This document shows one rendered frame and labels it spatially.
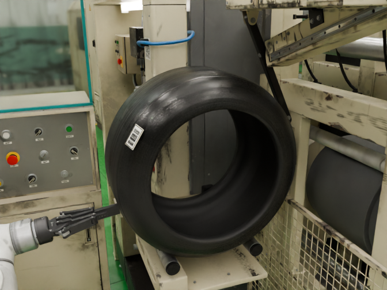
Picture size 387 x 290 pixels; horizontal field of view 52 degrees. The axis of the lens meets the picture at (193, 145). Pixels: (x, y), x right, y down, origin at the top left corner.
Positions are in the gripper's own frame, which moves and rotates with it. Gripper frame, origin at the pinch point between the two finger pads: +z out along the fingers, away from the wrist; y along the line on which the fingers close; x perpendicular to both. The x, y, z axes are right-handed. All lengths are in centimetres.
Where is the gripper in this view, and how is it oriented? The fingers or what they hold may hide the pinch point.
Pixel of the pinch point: (107, 211)
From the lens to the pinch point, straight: 122.7
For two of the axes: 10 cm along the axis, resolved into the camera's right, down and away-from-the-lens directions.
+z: 9.3, -2.4, 2.7
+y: -3.4, -2.9, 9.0
